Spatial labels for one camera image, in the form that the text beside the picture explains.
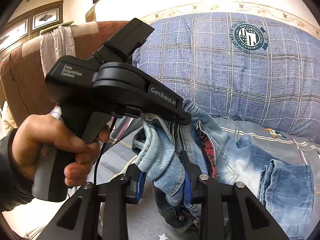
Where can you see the grey star patterned bedsheet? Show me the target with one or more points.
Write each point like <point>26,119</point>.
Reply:
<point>275,142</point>

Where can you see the light blue denim jeans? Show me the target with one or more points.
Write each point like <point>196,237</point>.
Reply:
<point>173,205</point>

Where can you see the pale cloth on chair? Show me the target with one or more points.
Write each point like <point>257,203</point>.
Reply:
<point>55,42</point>

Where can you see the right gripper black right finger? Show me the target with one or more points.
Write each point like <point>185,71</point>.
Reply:
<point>211,195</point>

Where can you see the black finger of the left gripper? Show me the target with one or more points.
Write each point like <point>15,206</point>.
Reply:
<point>183,118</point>

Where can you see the brown upholstered headboard chair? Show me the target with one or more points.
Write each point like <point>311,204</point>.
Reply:
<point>22,75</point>

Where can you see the blue plaid pillow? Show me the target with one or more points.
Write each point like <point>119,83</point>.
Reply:
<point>239,66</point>

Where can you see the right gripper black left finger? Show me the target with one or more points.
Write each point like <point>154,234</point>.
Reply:
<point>126,188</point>

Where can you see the person's left hand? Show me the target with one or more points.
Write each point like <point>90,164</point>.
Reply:
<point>38,130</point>

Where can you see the dark left jacket sleeve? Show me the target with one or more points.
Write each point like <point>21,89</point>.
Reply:
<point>15,188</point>

